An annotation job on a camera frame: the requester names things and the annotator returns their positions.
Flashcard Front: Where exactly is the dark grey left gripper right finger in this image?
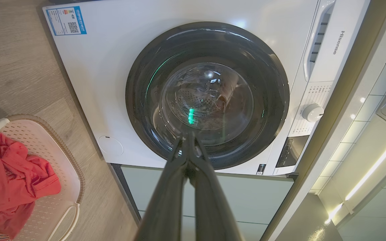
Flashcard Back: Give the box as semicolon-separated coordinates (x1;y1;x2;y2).
190;133;244;241

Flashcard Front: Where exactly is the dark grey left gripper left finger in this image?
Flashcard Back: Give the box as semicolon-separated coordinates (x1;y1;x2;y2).
134;133;190;241

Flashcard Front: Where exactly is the white perforated laundry basket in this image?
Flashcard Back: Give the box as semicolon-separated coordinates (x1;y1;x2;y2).
0;114;85;241

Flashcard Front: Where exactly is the pale green base cabinet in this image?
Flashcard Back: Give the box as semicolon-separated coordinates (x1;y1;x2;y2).
111;163;295;241

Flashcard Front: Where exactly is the dark washing machine display panel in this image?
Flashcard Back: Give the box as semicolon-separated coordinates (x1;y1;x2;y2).
275;135;309;168

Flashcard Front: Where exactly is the round dark washing machine door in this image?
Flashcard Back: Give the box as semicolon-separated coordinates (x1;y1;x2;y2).
125;22;290;170

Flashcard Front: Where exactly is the brown clothing inside drum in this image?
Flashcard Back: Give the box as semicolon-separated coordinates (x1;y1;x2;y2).
206;72;244;129

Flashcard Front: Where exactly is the short LED light strip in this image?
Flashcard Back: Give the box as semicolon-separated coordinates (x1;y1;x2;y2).
325;203;343;225

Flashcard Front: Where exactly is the white front-load washing machine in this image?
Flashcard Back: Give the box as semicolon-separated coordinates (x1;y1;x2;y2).
42;0;371;176

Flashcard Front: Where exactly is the white washing machine dial knob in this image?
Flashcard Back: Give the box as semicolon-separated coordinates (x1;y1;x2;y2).
302;104;325;123

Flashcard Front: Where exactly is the red garment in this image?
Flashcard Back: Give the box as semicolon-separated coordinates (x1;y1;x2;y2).
0;133;61;241

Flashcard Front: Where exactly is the long LED light strip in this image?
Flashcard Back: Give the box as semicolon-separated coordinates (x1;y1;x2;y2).
345;134;386;201

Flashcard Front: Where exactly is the beige countertop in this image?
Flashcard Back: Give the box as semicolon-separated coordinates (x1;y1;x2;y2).
262;0;386;241

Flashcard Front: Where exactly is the blue energy label sticker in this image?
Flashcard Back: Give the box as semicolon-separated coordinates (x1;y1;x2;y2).
46;6;87;36

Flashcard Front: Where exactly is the white detergent drawer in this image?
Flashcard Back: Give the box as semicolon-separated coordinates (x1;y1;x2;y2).
303;0;336;82

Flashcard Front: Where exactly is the white wall cabinet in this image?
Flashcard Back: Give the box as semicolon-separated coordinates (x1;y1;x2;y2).
319;115;386;241

